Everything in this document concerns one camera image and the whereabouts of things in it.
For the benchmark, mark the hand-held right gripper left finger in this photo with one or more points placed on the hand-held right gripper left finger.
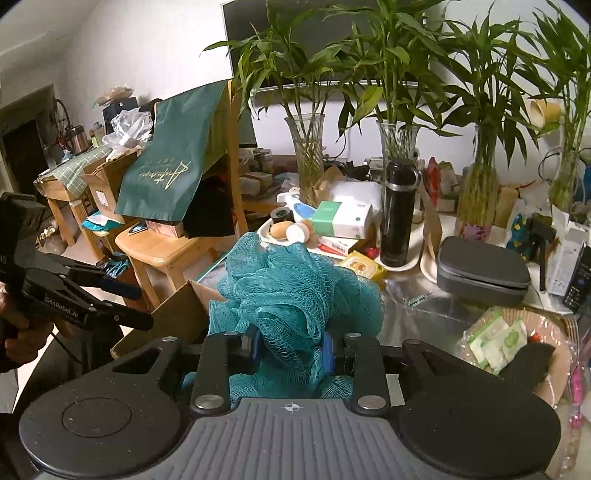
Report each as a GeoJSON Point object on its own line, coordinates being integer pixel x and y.
{"type": "Point", "coordinates": [251, 350]}

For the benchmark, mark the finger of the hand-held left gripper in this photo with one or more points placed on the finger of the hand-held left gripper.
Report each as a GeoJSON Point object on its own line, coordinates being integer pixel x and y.
{"type": "Point", "coordinates": [124, 318]}
{"type": "Point", "coordinates": [122, 287]}

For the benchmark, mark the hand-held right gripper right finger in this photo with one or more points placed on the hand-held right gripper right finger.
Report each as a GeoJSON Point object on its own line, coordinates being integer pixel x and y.
{"type": "Point", "coordinates": [328, 353]}

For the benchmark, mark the cardboard box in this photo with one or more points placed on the cardboard box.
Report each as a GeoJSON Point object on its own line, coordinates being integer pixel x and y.
{"type": "Point", "coordinates": [184, 309]}

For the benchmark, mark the teal mesh bath pouf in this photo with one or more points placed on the teal mesh bath pouf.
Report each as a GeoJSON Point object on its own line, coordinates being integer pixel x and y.
{"type": "Point", "coordinates": [295, 295]}

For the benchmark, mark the yellow wet wipes pack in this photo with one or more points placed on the yellow wet wipes pack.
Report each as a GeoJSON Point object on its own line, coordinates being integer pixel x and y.
{"type": "Point", "coordinates": [362, 267]}

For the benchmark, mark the person's left hand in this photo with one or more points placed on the person's left hand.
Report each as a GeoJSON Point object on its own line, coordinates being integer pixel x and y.
{"type": "Point", "coordinates": [32, 344]}

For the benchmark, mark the wooden side table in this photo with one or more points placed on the wooden side table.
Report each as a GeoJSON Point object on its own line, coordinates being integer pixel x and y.
{"type": "Point", "coordinates": [60, 217]}

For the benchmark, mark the wooden chair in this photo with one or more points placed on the wooden chair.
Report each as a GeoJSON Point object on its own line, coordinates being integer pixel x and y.
{"type": "Point", "coordinates": [161, 251]}

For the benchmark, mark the pink patterned box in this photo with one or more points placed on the pink patterned box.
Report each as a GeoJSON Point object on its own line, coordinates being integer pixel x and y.
{"type": "Point", "coordinates": [164, 229]}

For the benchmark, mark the green checkered cloth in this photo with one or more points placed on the green checkered cloth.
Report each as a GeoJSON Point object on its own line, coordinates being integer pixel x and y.
{"type": "Point", "coordinates": [78, 170]}

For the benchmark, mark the labelled cardboard carton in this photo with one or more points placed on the labelled cardboard carton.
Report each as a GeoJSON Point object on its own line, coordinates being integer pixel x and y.
{"type": "Point", "coordinates": [106, 184]}

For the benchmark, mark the red white flat box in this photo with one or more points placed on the red white flat box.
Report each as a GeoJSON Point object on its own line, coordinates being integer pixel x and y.
{"type": "Point", "coordinates": [341, 245]}

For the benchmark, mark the metal kettle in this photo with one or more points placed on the metal kettle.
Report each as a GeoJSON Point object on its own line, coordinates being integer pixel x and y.
{"type": "Point", "coordinates": [77, 138]}

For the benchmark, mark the white tray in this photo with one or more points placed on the white tray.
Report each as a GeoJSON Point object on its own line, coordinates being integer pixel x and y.
{"type": "Point", "coordinates": [264, 230]}

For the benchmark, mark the brown egg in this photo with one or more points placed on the brown egg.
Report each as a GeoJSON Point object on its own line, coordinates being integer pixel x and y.
{"type": "Point", "coordinates": [281, 231]}

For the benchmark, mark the white round container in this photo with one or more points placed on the white round container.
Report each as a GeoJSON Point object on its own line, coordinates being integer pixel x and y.
{"type": "Point", "coordinates": [300, 233]}

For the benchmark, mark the green white tissue box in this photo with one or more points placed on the green white tissue box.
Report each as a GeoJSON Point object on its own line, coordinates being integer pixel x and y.
{"type": "Point", "coordinates": [341, 219]}

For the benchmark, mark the green tote bag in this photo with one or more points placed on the green tote bag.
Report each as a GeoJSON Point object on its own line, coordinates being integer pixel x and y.
{"type": "Point", "coordinates": [171, 161]}

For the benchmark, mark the black round jar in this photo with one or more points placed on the black round jar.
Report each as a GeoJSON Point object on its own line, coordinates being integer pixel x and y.
{"type": "Point", "coordinates": [280, 215]}

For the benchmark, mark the white blue lotion tube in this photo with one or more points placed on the white blue lotion tube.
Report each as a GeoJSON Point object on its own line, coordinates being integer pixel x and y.
{"type": "Point", "coordinates": [300, 207]}

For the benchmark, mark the black thermos bottle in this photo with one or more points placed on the black thermos bottle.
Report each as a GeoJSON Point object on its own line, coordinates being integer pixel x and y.
{"type": "Point", "coordinates": [397, 221]}

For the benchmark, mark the clear plastic bag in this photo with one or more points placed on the clear plastic bag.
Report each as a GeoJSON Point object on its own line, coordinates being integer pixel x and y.
{"type": "Point", "coordinates": [129, 129]}

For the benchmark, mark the white tissue pack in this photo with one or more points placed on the white tissue pack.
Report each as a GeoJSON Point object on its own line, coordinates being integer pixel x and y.
{"type": "Point", "coordinates": [358, 191]}

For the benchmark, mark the bag of green sachets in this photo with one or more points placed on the bag of green sachets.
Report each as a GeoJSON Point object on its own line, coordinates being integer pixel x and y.
{"type": "Point", "coordinates": [498, 341]}

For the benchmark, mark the grey zip case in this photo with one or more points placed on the grey zip case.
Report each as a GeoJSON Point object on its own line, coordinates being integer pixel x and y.
{"type": "Point", "coordinates": [480, 272]}

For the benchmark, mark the glass vase with bamboo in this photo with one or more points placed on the glass vase with bamboo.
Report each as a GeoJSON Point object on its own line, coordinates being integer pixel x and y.
{"type": "Point", "coordinates": [397, 138]}
{"type": "Point", "coordinates": [565, 175]}
{"type": "Point", "coordinates": [478, 194]}
{"type": "Point", "coordinates": [307, 157]}

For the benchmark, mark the brown woven tray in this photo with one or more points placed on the brown woven tray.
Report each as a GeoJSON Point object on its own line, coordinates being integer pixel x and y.
{"type": "Point", "coordinates": [549, 332]}

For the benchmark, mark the teal patterned pouch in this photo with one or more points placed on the teal patterned pouch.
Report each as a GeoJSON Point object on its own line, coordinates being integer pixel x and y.
{"type": "Point", "coordinates": [518, 235]}

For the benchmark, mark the black mini tripod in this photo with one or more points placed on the black mini tripod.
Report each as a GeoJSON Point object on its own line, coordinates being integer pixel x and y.
{"type": "Point", "coordinates": [544, 240]}

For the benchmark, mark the black carton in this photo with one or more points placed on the black carton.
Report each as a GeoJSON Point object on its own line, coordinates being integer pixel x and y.
{"type": "Point", "coordinates": [579, 290]}

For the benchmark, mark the white carton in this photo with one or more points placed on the white carton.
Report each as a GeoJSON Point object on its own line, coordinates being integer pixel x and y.
{"type": "Point", "coordinates": [568, 254]}

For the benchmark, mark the yellow lamp shade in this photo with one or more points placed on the yellow lamp shade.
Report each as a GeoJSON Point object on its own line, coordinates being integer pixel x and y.
{"type": "Point", "coordinates": [545, 115]}

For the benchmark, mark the wall television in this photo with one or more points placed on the wall television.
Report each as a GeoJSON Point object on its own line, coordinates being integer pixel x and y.
{"type": "Point", "coordinates": [244, 27]}

